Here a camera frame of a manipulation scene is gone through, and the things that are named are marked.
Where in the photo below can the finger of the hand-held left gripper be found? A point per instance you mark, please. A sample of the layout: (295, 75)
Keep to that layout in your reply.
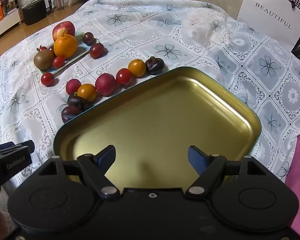
(23, 145)

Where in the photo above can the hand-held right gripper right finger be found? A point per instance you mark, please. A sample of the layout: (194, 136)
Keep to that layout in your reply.
(196, 158)

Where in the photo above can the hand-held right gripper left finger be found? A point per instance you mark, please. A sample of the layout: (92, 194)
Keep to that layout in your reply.
(105, 156)

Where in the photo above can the dark purple plum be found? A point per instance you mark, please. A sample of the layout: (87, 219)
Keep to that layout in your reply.
(70, 114)

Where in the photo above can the gold metal tray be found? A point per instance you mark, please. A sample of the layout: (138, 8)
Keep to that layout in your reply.
(152, 110)

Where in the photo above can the red cherry tomato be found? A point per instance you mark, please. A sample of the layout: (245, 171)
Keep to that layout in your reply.
(47, 79)

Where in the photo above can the dark red tomato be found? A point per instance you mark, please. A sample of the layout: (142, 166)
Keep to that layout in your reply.
(97, 51)

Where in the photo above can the small orange tangerine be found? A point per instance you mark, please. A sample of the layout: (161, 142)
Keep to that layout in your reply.
(137, 67)
(87, 93)

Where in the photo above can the brown kiwi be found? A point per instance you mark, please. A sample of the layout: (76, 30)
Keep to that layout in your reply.
(43, 60)

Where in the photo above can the small red tomato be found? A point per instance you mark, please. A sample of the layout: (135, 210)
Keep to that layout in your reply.
(58, 62)

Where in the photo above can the small red hawthorn fruit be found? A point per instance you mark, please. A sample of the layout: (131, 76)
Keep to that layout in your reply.
(43, 48)

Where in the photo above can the large orange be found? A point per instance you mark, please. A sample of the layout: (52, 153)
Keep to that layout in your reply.
(65, 46)

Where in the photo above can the pale green rectangular plate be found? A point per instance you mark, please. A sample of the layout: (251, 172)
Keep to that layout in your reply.
(83, 48)

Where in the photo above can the red apple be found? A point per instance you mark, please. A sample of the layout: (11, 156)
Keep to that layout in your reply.
(63, 29)

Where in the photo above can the white low shelf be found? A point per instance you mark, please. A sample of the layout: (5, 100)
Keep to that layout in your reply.
(7, 23)

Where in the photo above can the black ottoman stool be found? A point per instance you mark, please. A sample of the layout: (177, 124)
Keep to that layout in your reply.
(34, 12)

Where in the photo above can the floral lace tablecloth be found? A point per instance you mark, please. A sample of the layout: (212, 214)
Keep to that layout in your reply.
(165, 25)

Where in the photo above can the white paper bag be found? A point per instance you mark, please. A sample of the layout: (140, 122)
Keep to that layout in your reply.
(265, 5)

